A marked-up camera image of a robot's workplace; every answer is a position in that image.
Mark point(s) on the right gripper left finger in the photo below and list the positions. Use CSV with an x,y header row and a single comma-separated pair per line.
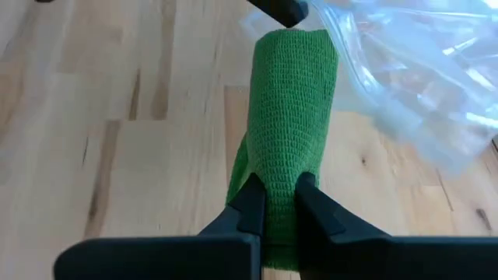
x,y
167,256

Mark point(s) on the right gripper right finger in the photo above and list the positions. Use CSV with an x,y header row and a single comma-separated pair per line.
x,y
369,258

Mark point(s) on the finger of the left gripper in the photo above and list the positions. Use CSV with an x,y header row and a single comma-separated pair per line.
x,y
284,11

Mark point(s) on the clear zip bag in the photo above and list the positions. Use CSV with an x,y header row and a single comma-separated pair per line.
x,y
408,78

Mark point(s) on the grass green elastic bandage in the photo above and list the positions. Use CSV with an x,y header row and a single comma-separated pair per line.
x,y
290,116

